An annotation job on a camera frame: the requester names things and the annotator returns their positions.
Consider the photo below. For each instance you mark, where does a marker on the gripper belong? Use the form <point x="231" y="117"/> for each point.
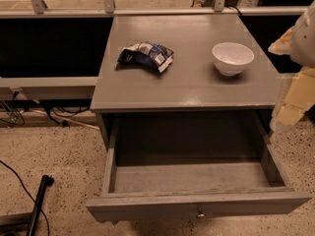
<point x="304" y="43"/>

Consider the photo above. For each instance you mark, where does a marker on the grey top drawer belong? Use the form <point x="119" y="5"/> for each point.
<point x="167" y="165"/>

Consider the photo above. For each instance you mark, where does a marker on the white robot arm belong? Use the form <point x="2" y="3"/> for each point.
<point x="303" y="39"/>

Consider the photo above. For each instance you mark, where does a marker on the silver drawer knob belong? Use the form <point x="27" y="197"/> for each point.
<point x="200" y="214"/>

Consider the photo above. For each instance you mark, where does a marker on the white bowl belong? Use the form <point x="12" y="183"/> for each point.
<point x="232" y="58"/>

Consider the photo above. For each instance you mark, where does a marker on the grey wooden cabinet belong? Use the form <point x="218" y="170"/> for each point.
<point x="191" y="82"/>

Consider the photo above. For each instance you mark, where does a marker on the crumpled blue chip bag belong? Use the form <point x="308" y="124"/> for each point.
<point x="151" y="55"/>

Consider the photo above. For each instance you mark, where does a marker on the grey metal railing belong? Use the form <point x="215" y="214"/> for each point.
<point x="98" y="9"/>

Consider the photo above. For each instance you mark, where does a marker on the black floor pole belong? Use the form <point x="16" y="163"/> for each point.
<point x="46" y="181"/>

